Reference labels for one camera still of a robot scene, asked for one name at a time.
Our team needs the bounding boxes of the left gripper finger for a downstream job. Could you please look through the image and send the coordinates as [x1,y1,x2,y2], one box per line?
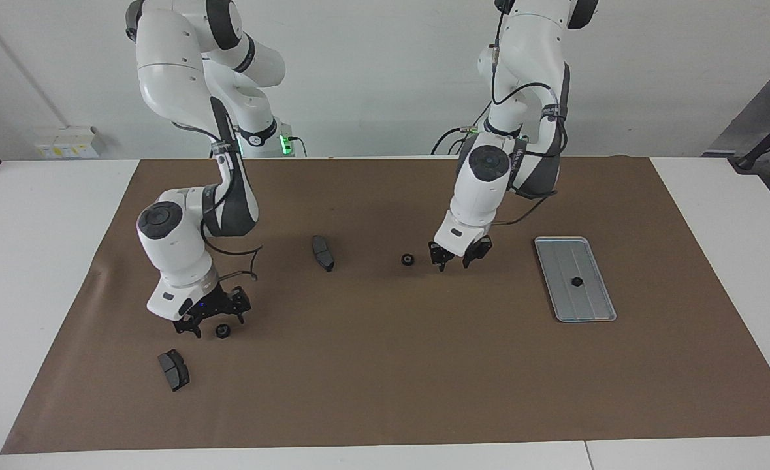
[429,243,454,272]
[463,237,493,270]

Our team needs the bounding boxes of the silver metal tray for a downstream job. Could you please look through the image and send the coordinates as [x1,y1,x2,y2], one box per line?
[534,236,618,323]

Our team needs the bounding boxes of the grey brake pad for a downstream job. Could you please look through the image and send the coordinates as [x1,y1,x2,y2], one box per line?
[157,349,191,392]
[312,235,336,273]

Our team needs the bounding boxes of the brown table mat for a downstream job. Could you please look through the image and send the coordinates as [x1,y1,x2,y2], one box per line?
[1,155,770,455]

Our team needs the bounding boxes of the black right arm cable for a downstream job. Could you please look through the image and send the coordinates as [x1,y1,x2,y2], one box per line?
[201,225,265,283]

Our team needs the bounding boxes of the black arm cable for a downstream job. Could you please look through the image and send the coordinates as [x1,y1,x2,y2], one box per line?
[201,225,265,283]
[489,0,568,228]

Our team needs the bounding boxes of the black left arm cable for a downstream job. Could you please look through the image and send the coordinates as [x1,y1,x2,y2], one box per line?
[489,0,568,228]

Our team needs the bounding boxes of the white wall socket box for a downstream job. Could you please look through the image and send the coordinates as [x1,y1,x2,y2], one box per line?
[35,126,106,159]

